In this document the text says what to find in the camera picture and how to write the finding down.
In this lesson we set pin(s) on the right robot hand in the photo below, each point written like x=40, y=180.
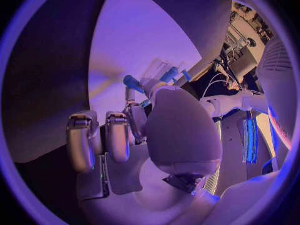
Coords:
x=182, y=135

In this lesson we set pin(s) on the blue peg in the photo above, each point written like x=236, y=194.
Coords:
x=131, y=82
x=186, y=76

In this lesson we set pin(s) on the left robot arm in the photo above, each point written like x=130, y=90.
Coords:
x=234, y=102

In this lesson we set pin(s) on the white task board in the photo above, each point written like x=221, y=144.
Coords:
x=140, y=31

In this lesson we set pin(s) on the blue plug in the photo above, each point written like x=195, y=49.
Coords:
x=145, y=103

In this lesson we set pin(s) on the blue cylinder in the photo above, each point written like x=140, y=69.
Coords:
x=170, y=75

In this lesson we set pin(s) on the glowing light bar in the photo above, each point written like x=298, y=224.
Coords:
x=250, y=138

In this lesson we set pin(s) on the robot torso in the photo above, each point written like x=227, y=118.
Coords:
x=276, y=78

